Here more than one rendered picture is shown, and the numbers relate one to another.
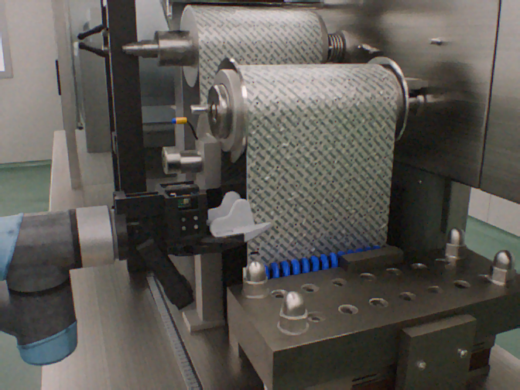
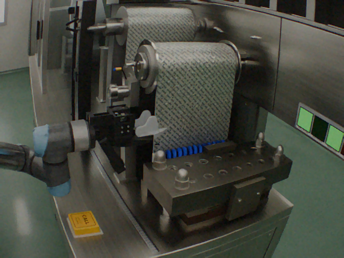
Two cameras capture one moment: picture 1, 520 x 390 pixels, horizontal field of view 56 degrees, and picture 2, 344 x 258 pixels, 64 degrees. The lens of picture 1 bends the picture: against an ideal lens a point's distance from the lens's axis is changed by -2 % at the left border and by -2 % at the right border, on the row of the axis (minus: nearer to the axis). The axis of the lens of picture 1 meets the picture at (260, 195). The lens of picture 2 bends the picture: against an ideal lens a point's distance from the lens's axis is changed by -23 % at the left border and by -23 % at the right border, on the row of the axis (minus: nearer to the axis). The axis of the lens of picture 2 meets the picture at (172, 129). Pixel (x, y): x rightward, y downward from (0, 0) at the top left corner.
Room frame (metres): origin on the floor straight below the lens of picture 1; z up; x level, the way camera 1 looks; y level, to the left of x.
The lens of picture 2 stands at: (-0.14, 0.08, 1.47)
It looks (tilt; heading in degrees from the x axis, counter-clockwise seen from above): 24 degrees down; 353
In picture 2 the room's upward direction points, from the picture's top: 4 degrees clockwise
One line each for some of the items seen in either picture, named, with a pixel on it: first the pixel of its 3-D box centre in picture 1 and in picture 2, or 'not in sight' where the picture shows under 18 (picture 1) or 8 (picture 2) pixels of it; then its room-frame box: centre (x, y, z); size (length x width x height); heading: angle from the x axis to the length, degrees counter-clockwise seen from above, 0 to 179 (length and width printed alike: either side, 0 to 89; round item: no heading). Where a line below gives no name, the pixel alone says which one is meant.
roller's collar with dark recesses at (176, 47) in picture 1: (172, 48); (112, 26); (0.94, 0.16, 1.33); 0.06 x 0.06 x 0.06; 21
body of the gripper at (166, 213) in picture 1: (161, 222); (109, 128); (0.61, 0.13, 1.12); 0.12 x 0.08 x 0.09; 111
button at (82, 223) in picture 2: not in sight; (83, 223); (0.48, 0.20, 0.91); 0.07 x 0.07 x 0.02; 21
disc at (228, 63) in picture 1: (229, 111); (146, 65); (0.71, 0.04, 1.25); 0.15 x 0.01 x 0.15; 21
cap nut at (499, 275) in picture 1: (503, 265); (279, 151); (0.62, -0.34, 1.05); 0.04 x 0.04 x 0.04
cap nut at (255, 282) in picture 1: (255, 276); (159, 158); (0.59, 0.01, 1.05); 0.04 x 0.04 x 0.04
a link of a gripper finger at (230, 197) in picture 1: (234, 211); (146, 121); (0.67, 0.04, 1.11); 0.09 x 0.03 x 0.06; 112
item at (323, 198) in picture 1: (322, 204); (195, 117); (0.70, -0.09, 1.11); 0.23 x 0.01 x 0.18; 111
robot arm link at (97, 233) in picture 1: (98, 234); (79, 134); (0.59, 0.21, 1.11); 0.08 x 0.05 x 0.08; 21
